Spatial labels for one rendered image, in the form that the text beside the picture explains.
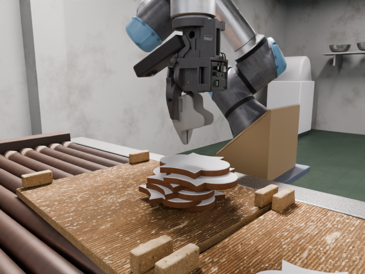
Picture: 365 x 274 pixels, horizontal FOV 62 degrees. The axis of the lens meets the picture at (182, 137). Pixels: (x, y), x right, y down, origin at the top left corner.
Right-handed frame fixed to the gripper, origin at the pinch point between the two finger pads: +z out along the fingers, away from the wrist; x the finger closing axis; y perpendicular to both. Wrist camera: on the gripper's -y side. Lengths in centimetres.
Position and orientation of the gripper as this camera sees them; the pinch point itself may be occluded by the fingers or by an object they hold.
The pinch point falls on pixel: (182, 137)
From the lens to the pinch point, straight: 55.5
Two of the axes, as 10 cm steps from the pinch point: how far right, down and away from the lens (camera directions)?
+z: 0.0, 9.8, 1.9
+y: 8.5, 1.0, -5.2
